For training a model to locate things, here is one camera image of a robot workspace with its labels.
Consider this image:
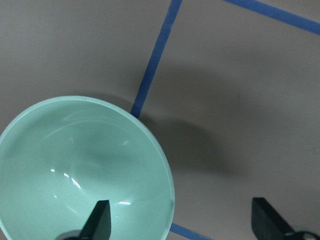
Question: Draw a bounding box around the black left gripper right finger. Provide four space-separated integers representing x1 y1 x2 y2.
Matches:
251 197 304 240

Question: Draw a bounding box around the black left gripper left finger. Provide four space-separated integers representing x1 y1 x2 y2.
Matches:
78 200 112 240

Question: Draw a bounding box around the green bowl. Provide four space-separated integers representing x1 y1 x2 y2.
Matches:
0 96 175 240

